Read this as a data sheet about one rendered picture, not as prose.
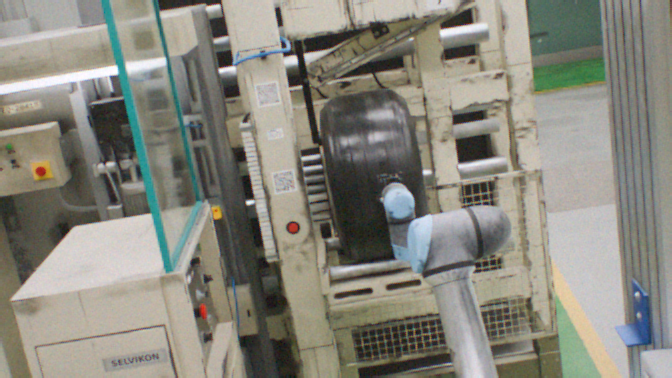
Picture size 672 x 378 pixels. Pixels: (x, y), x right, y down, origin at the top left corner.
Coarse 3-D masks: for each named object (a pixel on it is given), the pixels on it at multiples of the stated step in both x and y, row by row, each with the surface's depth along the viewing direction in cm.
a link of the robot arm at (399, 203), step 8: (392, 192) 213; (400, 192) 212; (408, 192) 214; (384, 200) 215; (392, 200) 211; (400, 200) 211; (408, 200) 211; (392, 208) 212; (400, 208) 212; (408, 208) 212; (392, 216) 213; (400, 216) 212; (408, 216) 214
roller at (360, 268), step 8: (392, 256) 269; (344, 264) 269; (352, 264) 268; (360, 264) 268; (368, 264) 267; (376, 264) 267; (384, 264) 267; (392, 264) 267; (400, 264) 267; (408, 264) 267; (336, 272) 267; (344, 272) 267; (352, 272) 267; (360, 272) 267; (368, 272) 268; (376, 272) 268
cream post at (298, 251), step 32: (256, 0) 251; (256, 32) 254; (256, 64) 256; (288, 96) 260; (256, 128) 262; (288, 128) 262; (288, 160) 265; (288, 224) 271; (288, 256) 273; (288, 288) 276; (320, 288) 277; (320, 320) 280; (320, 352) 283
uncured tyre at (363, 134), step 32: (352, 96) 266; (384, 96) 261; (320, 128) 265; (352, 128) 252; (384, 128) 251; (352, 160) 248; (384, 160) 248; (416, 160) 250; (352, 192) 248; (416, 192) 250; (352, 224) 252; (384, 224) 252; (352, 256) 267; (384, 256) 267
